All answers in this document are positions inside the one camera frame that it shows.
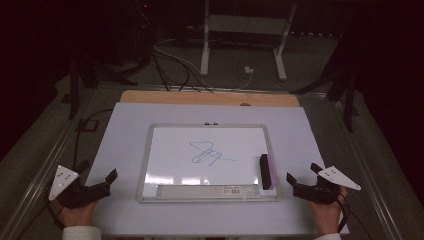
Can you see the dark equipment with red light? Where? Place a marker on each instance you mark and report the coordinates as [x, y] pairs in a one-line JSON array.
[[144, 30]]

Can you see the person's left hand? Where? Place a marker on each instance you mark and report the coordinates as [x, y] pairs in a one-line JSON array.
[[78, 215]]

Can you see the white table sheet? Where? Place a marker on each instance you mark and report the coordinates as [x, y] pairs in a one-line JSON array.
[[126, 133]]

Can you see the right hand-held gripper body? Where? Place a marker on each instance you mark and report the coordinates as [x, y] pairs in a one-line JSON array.
[[320, 191]]

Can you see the aluminium frame rail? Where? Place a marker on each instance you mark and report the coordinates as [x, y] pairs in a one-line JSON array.
[[43, 170], [366, 170]]

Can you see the small framed whiteboard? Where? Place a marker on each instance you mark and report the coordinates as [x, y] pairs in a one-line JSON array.
[[180, 156]]

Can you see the black square floor plate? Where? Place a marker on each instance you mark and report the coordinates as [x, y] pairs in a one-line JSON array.
[[87, 125]]

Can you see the person's right hand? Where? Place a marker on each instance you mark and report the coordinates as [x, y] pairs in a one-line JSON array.
[[328, 215]]

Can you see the white metal stand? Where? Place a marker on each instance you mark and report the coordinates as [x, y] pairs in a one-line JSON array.
[[246, 24]]

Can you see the purple whiteboard eraser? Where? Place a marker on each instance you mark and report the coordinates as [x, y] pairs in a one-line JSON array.
[[267, 171]]

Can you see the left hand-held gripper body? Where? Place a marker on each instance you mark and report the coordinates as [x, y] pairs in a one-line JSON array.
[[83, 193]]

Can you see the black tripod stand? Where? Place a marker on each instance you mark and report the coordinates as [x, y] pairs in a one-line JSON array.
[[74, 86], [348, 100]]

